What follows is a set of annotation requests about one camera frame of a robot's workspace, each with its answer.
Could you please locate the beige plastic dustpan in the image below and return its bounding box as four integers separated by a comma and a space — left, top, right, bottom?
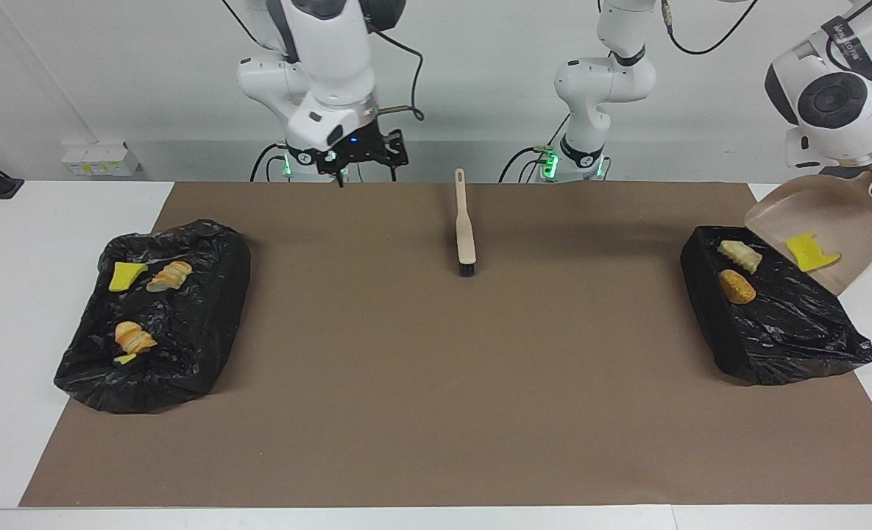
743, 171, 872, 297

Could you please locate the beige hand brush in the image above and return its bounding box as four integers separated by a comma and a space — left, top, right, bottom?
454, 168, 478, 278

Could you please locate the brown peanut shaped bread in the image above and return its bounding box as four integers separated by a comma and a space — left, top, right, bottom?
717, 269, 757, 305

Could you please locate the black bag lined bin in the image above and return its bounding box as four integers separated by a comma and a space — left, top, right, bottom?
680, 225, 872, 386
53, 219, 252, 414

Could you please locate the brown table mat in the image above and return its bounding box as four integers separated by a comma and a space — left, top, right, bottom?
20, 181, 872, 509

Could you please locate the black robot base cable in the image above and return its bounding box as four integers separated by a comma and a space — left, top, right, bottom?
250, 144, 289, 183
498, 110, 573, 183

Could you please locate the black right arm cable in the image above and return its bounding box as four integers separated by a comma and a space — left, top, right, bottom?
222, 0, 426, 123

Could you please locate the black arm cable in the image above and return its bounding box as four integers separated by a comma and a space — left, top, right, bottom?
222, 0, 426, 123
660, 0, 872, 85

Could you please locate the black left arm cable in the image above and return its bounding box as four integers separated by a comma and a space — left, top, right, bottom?
660, 0, 872, 85

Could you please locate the white wall socket box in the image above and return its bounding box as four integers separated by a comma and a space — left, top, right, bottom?
61, 141, 142, 177

